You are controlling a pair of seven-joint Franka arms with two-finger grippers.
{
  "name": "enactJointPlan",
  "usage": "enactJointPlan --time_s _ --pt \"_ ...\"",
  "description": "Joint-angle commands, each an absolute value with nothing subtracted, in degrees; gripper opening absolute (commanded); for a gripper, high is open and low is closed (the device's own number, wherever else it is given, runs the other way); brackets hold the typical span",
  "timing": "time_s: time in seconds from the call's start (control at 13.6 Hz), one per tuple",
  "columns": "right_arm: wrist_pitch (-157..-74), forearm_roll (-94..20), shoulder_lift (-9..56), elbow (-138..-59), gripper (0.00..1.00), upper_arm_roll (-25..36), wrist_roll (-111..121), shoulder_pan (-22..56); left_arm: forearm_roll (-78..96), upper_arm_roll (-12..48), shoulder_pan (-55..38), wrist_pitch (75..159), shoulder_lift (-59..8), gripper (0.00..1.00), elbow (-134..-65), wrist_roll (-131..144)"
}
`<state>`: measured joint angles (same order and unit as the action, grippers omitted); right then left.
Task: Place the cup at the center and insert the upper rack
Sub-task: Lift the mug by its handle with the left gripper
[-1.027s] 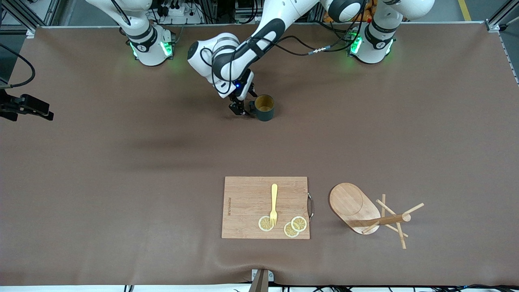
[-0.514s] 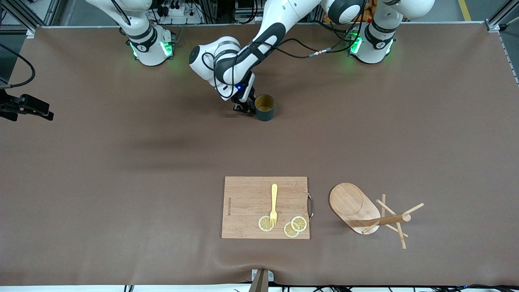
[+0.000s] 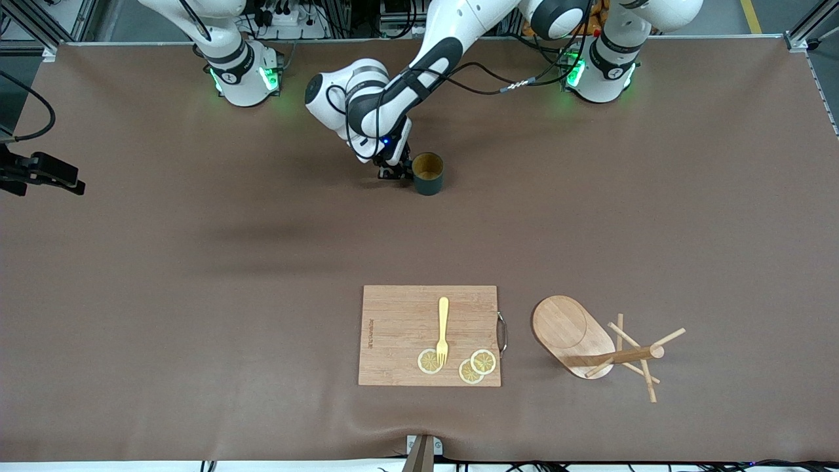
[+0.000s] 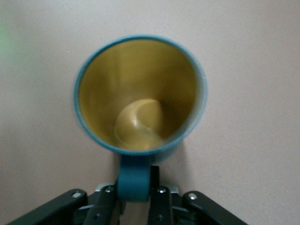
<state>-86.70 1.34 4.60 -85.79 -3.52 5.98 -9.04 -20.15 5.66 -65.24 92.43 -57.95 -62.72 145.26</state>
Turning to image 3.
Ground dark green mug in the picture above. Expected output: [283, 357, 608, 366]
[412, 152, 446, 197]

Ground black electronics rack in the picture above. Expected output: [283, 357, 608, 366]
[331, 0, 437, 39]

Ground wooden mug tree rack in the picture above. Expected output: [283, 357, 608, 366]
[532, 295, 687, 404]

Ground long white power strip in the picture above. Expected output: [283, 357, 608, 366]
[380, 23, 430, 39]

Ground bamboo cutting board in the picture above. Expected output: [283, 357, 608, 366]
[358, 285, 509, 387]

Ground yellow plastic fork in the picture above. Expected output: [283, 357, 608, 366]
[436, 296, 450, 366]

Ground white power strip with plugs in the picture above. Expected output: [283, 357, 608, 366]
[249, 5, 332, 40]

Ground orange snack packets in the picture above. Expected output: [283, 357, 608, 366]
[522, 0, 605, 37]

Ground brown table mat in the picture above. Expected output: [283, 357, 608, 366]
[0, 36, 839, 463]

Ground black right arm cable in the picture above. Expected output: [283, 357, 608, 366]
[0, 69, 57, 142]

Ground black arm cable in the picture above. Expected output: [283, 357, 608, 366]
[0, 69, 57, 142]
[326, 36, 594, 165]

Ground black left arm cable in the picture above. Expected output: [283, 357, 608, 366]
[326, 36, 594, 165]

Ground aluminium frame post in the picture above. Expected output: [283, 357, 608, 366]
[783, 0, 839, 52]
[0, 0, 100, 47]

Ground grey mounting bracket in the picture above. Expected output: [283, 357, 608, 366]
[406, 435, 444, 457]

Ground brown camera pole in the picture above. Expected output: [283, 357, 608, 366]
[401, 434, 435, 472]

